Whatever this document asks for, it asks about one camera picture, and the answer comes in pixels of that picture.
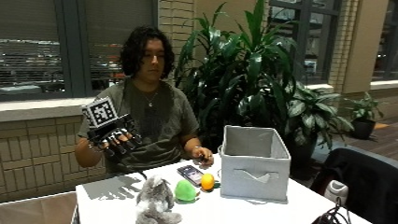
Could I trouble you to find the orange fruit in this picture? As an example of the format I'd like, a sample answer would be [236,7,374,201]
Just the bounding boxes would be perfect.
[200,173,217,191]

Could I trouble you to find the green toy fruit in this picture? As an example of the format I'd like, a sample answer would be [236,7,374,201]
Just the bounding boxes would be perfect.
[175,179,200,203]

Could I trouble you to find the black chair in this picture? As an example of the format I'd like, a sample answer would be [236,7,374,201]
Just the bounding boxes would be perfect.
[311,147,398,224]

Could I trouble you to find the grey soft toy rabbit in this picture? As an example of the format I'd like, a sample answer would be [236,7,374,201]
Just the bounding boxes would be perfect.
[135,175,184,224]

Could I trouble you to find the black smartphone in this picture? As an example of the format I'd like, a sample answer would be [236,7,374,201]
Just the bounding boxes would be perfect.
[176,164,205,187]

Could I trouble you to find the the person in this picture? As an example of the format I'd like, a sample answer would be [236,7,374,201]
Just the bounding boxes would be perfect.
[74,25,216,175]

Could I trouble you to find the white rounded device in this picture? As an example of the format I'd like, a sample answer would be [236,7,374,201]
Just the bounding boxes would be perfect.
[324,179,350,206]

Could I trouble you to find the window with blinds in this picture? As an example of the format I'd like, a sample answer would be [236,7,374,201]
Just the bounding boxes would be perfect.
[0,0,160,102]

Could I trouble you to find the black cables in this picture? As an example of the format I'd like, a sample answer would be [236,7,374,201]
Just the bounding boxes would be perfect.
[312,196,353,224]

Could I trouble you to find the grey fabric storage box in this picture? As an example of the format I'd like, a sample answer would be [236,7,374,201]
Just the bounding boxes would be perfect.
[219,124,293,204]

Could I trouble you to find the small potted plant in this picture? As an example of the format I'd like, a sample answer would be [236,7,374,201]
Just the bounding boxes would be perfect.
[344,91,386,141]

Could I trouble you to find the white marker cube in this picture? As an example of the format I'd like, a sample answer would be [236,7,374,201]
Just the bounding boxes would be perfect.
[82,96,120,129]

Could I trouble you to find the thin necklace with pendant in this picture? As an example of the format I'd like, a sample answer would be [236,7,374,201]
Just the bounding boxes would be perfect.
[141,90,161,108]

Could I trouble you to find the dark-framed window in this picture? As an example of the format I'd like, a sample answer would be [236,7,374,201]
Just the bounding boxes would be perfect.
[268,0,344,87]

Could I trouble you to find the broad-leaf plant in dark pot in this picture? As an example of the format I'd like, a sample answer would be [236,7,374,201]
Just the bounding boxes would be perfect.
[281,82,356,181]

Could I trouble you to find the tall green leafy plant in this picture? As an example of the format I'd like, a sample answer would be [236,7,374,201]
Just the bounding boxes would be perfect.
[173,0,300,150]

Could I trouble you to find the beige chair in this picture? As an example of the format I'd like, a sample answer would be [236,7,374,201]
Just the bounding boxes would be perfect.
[0,190,80,224]

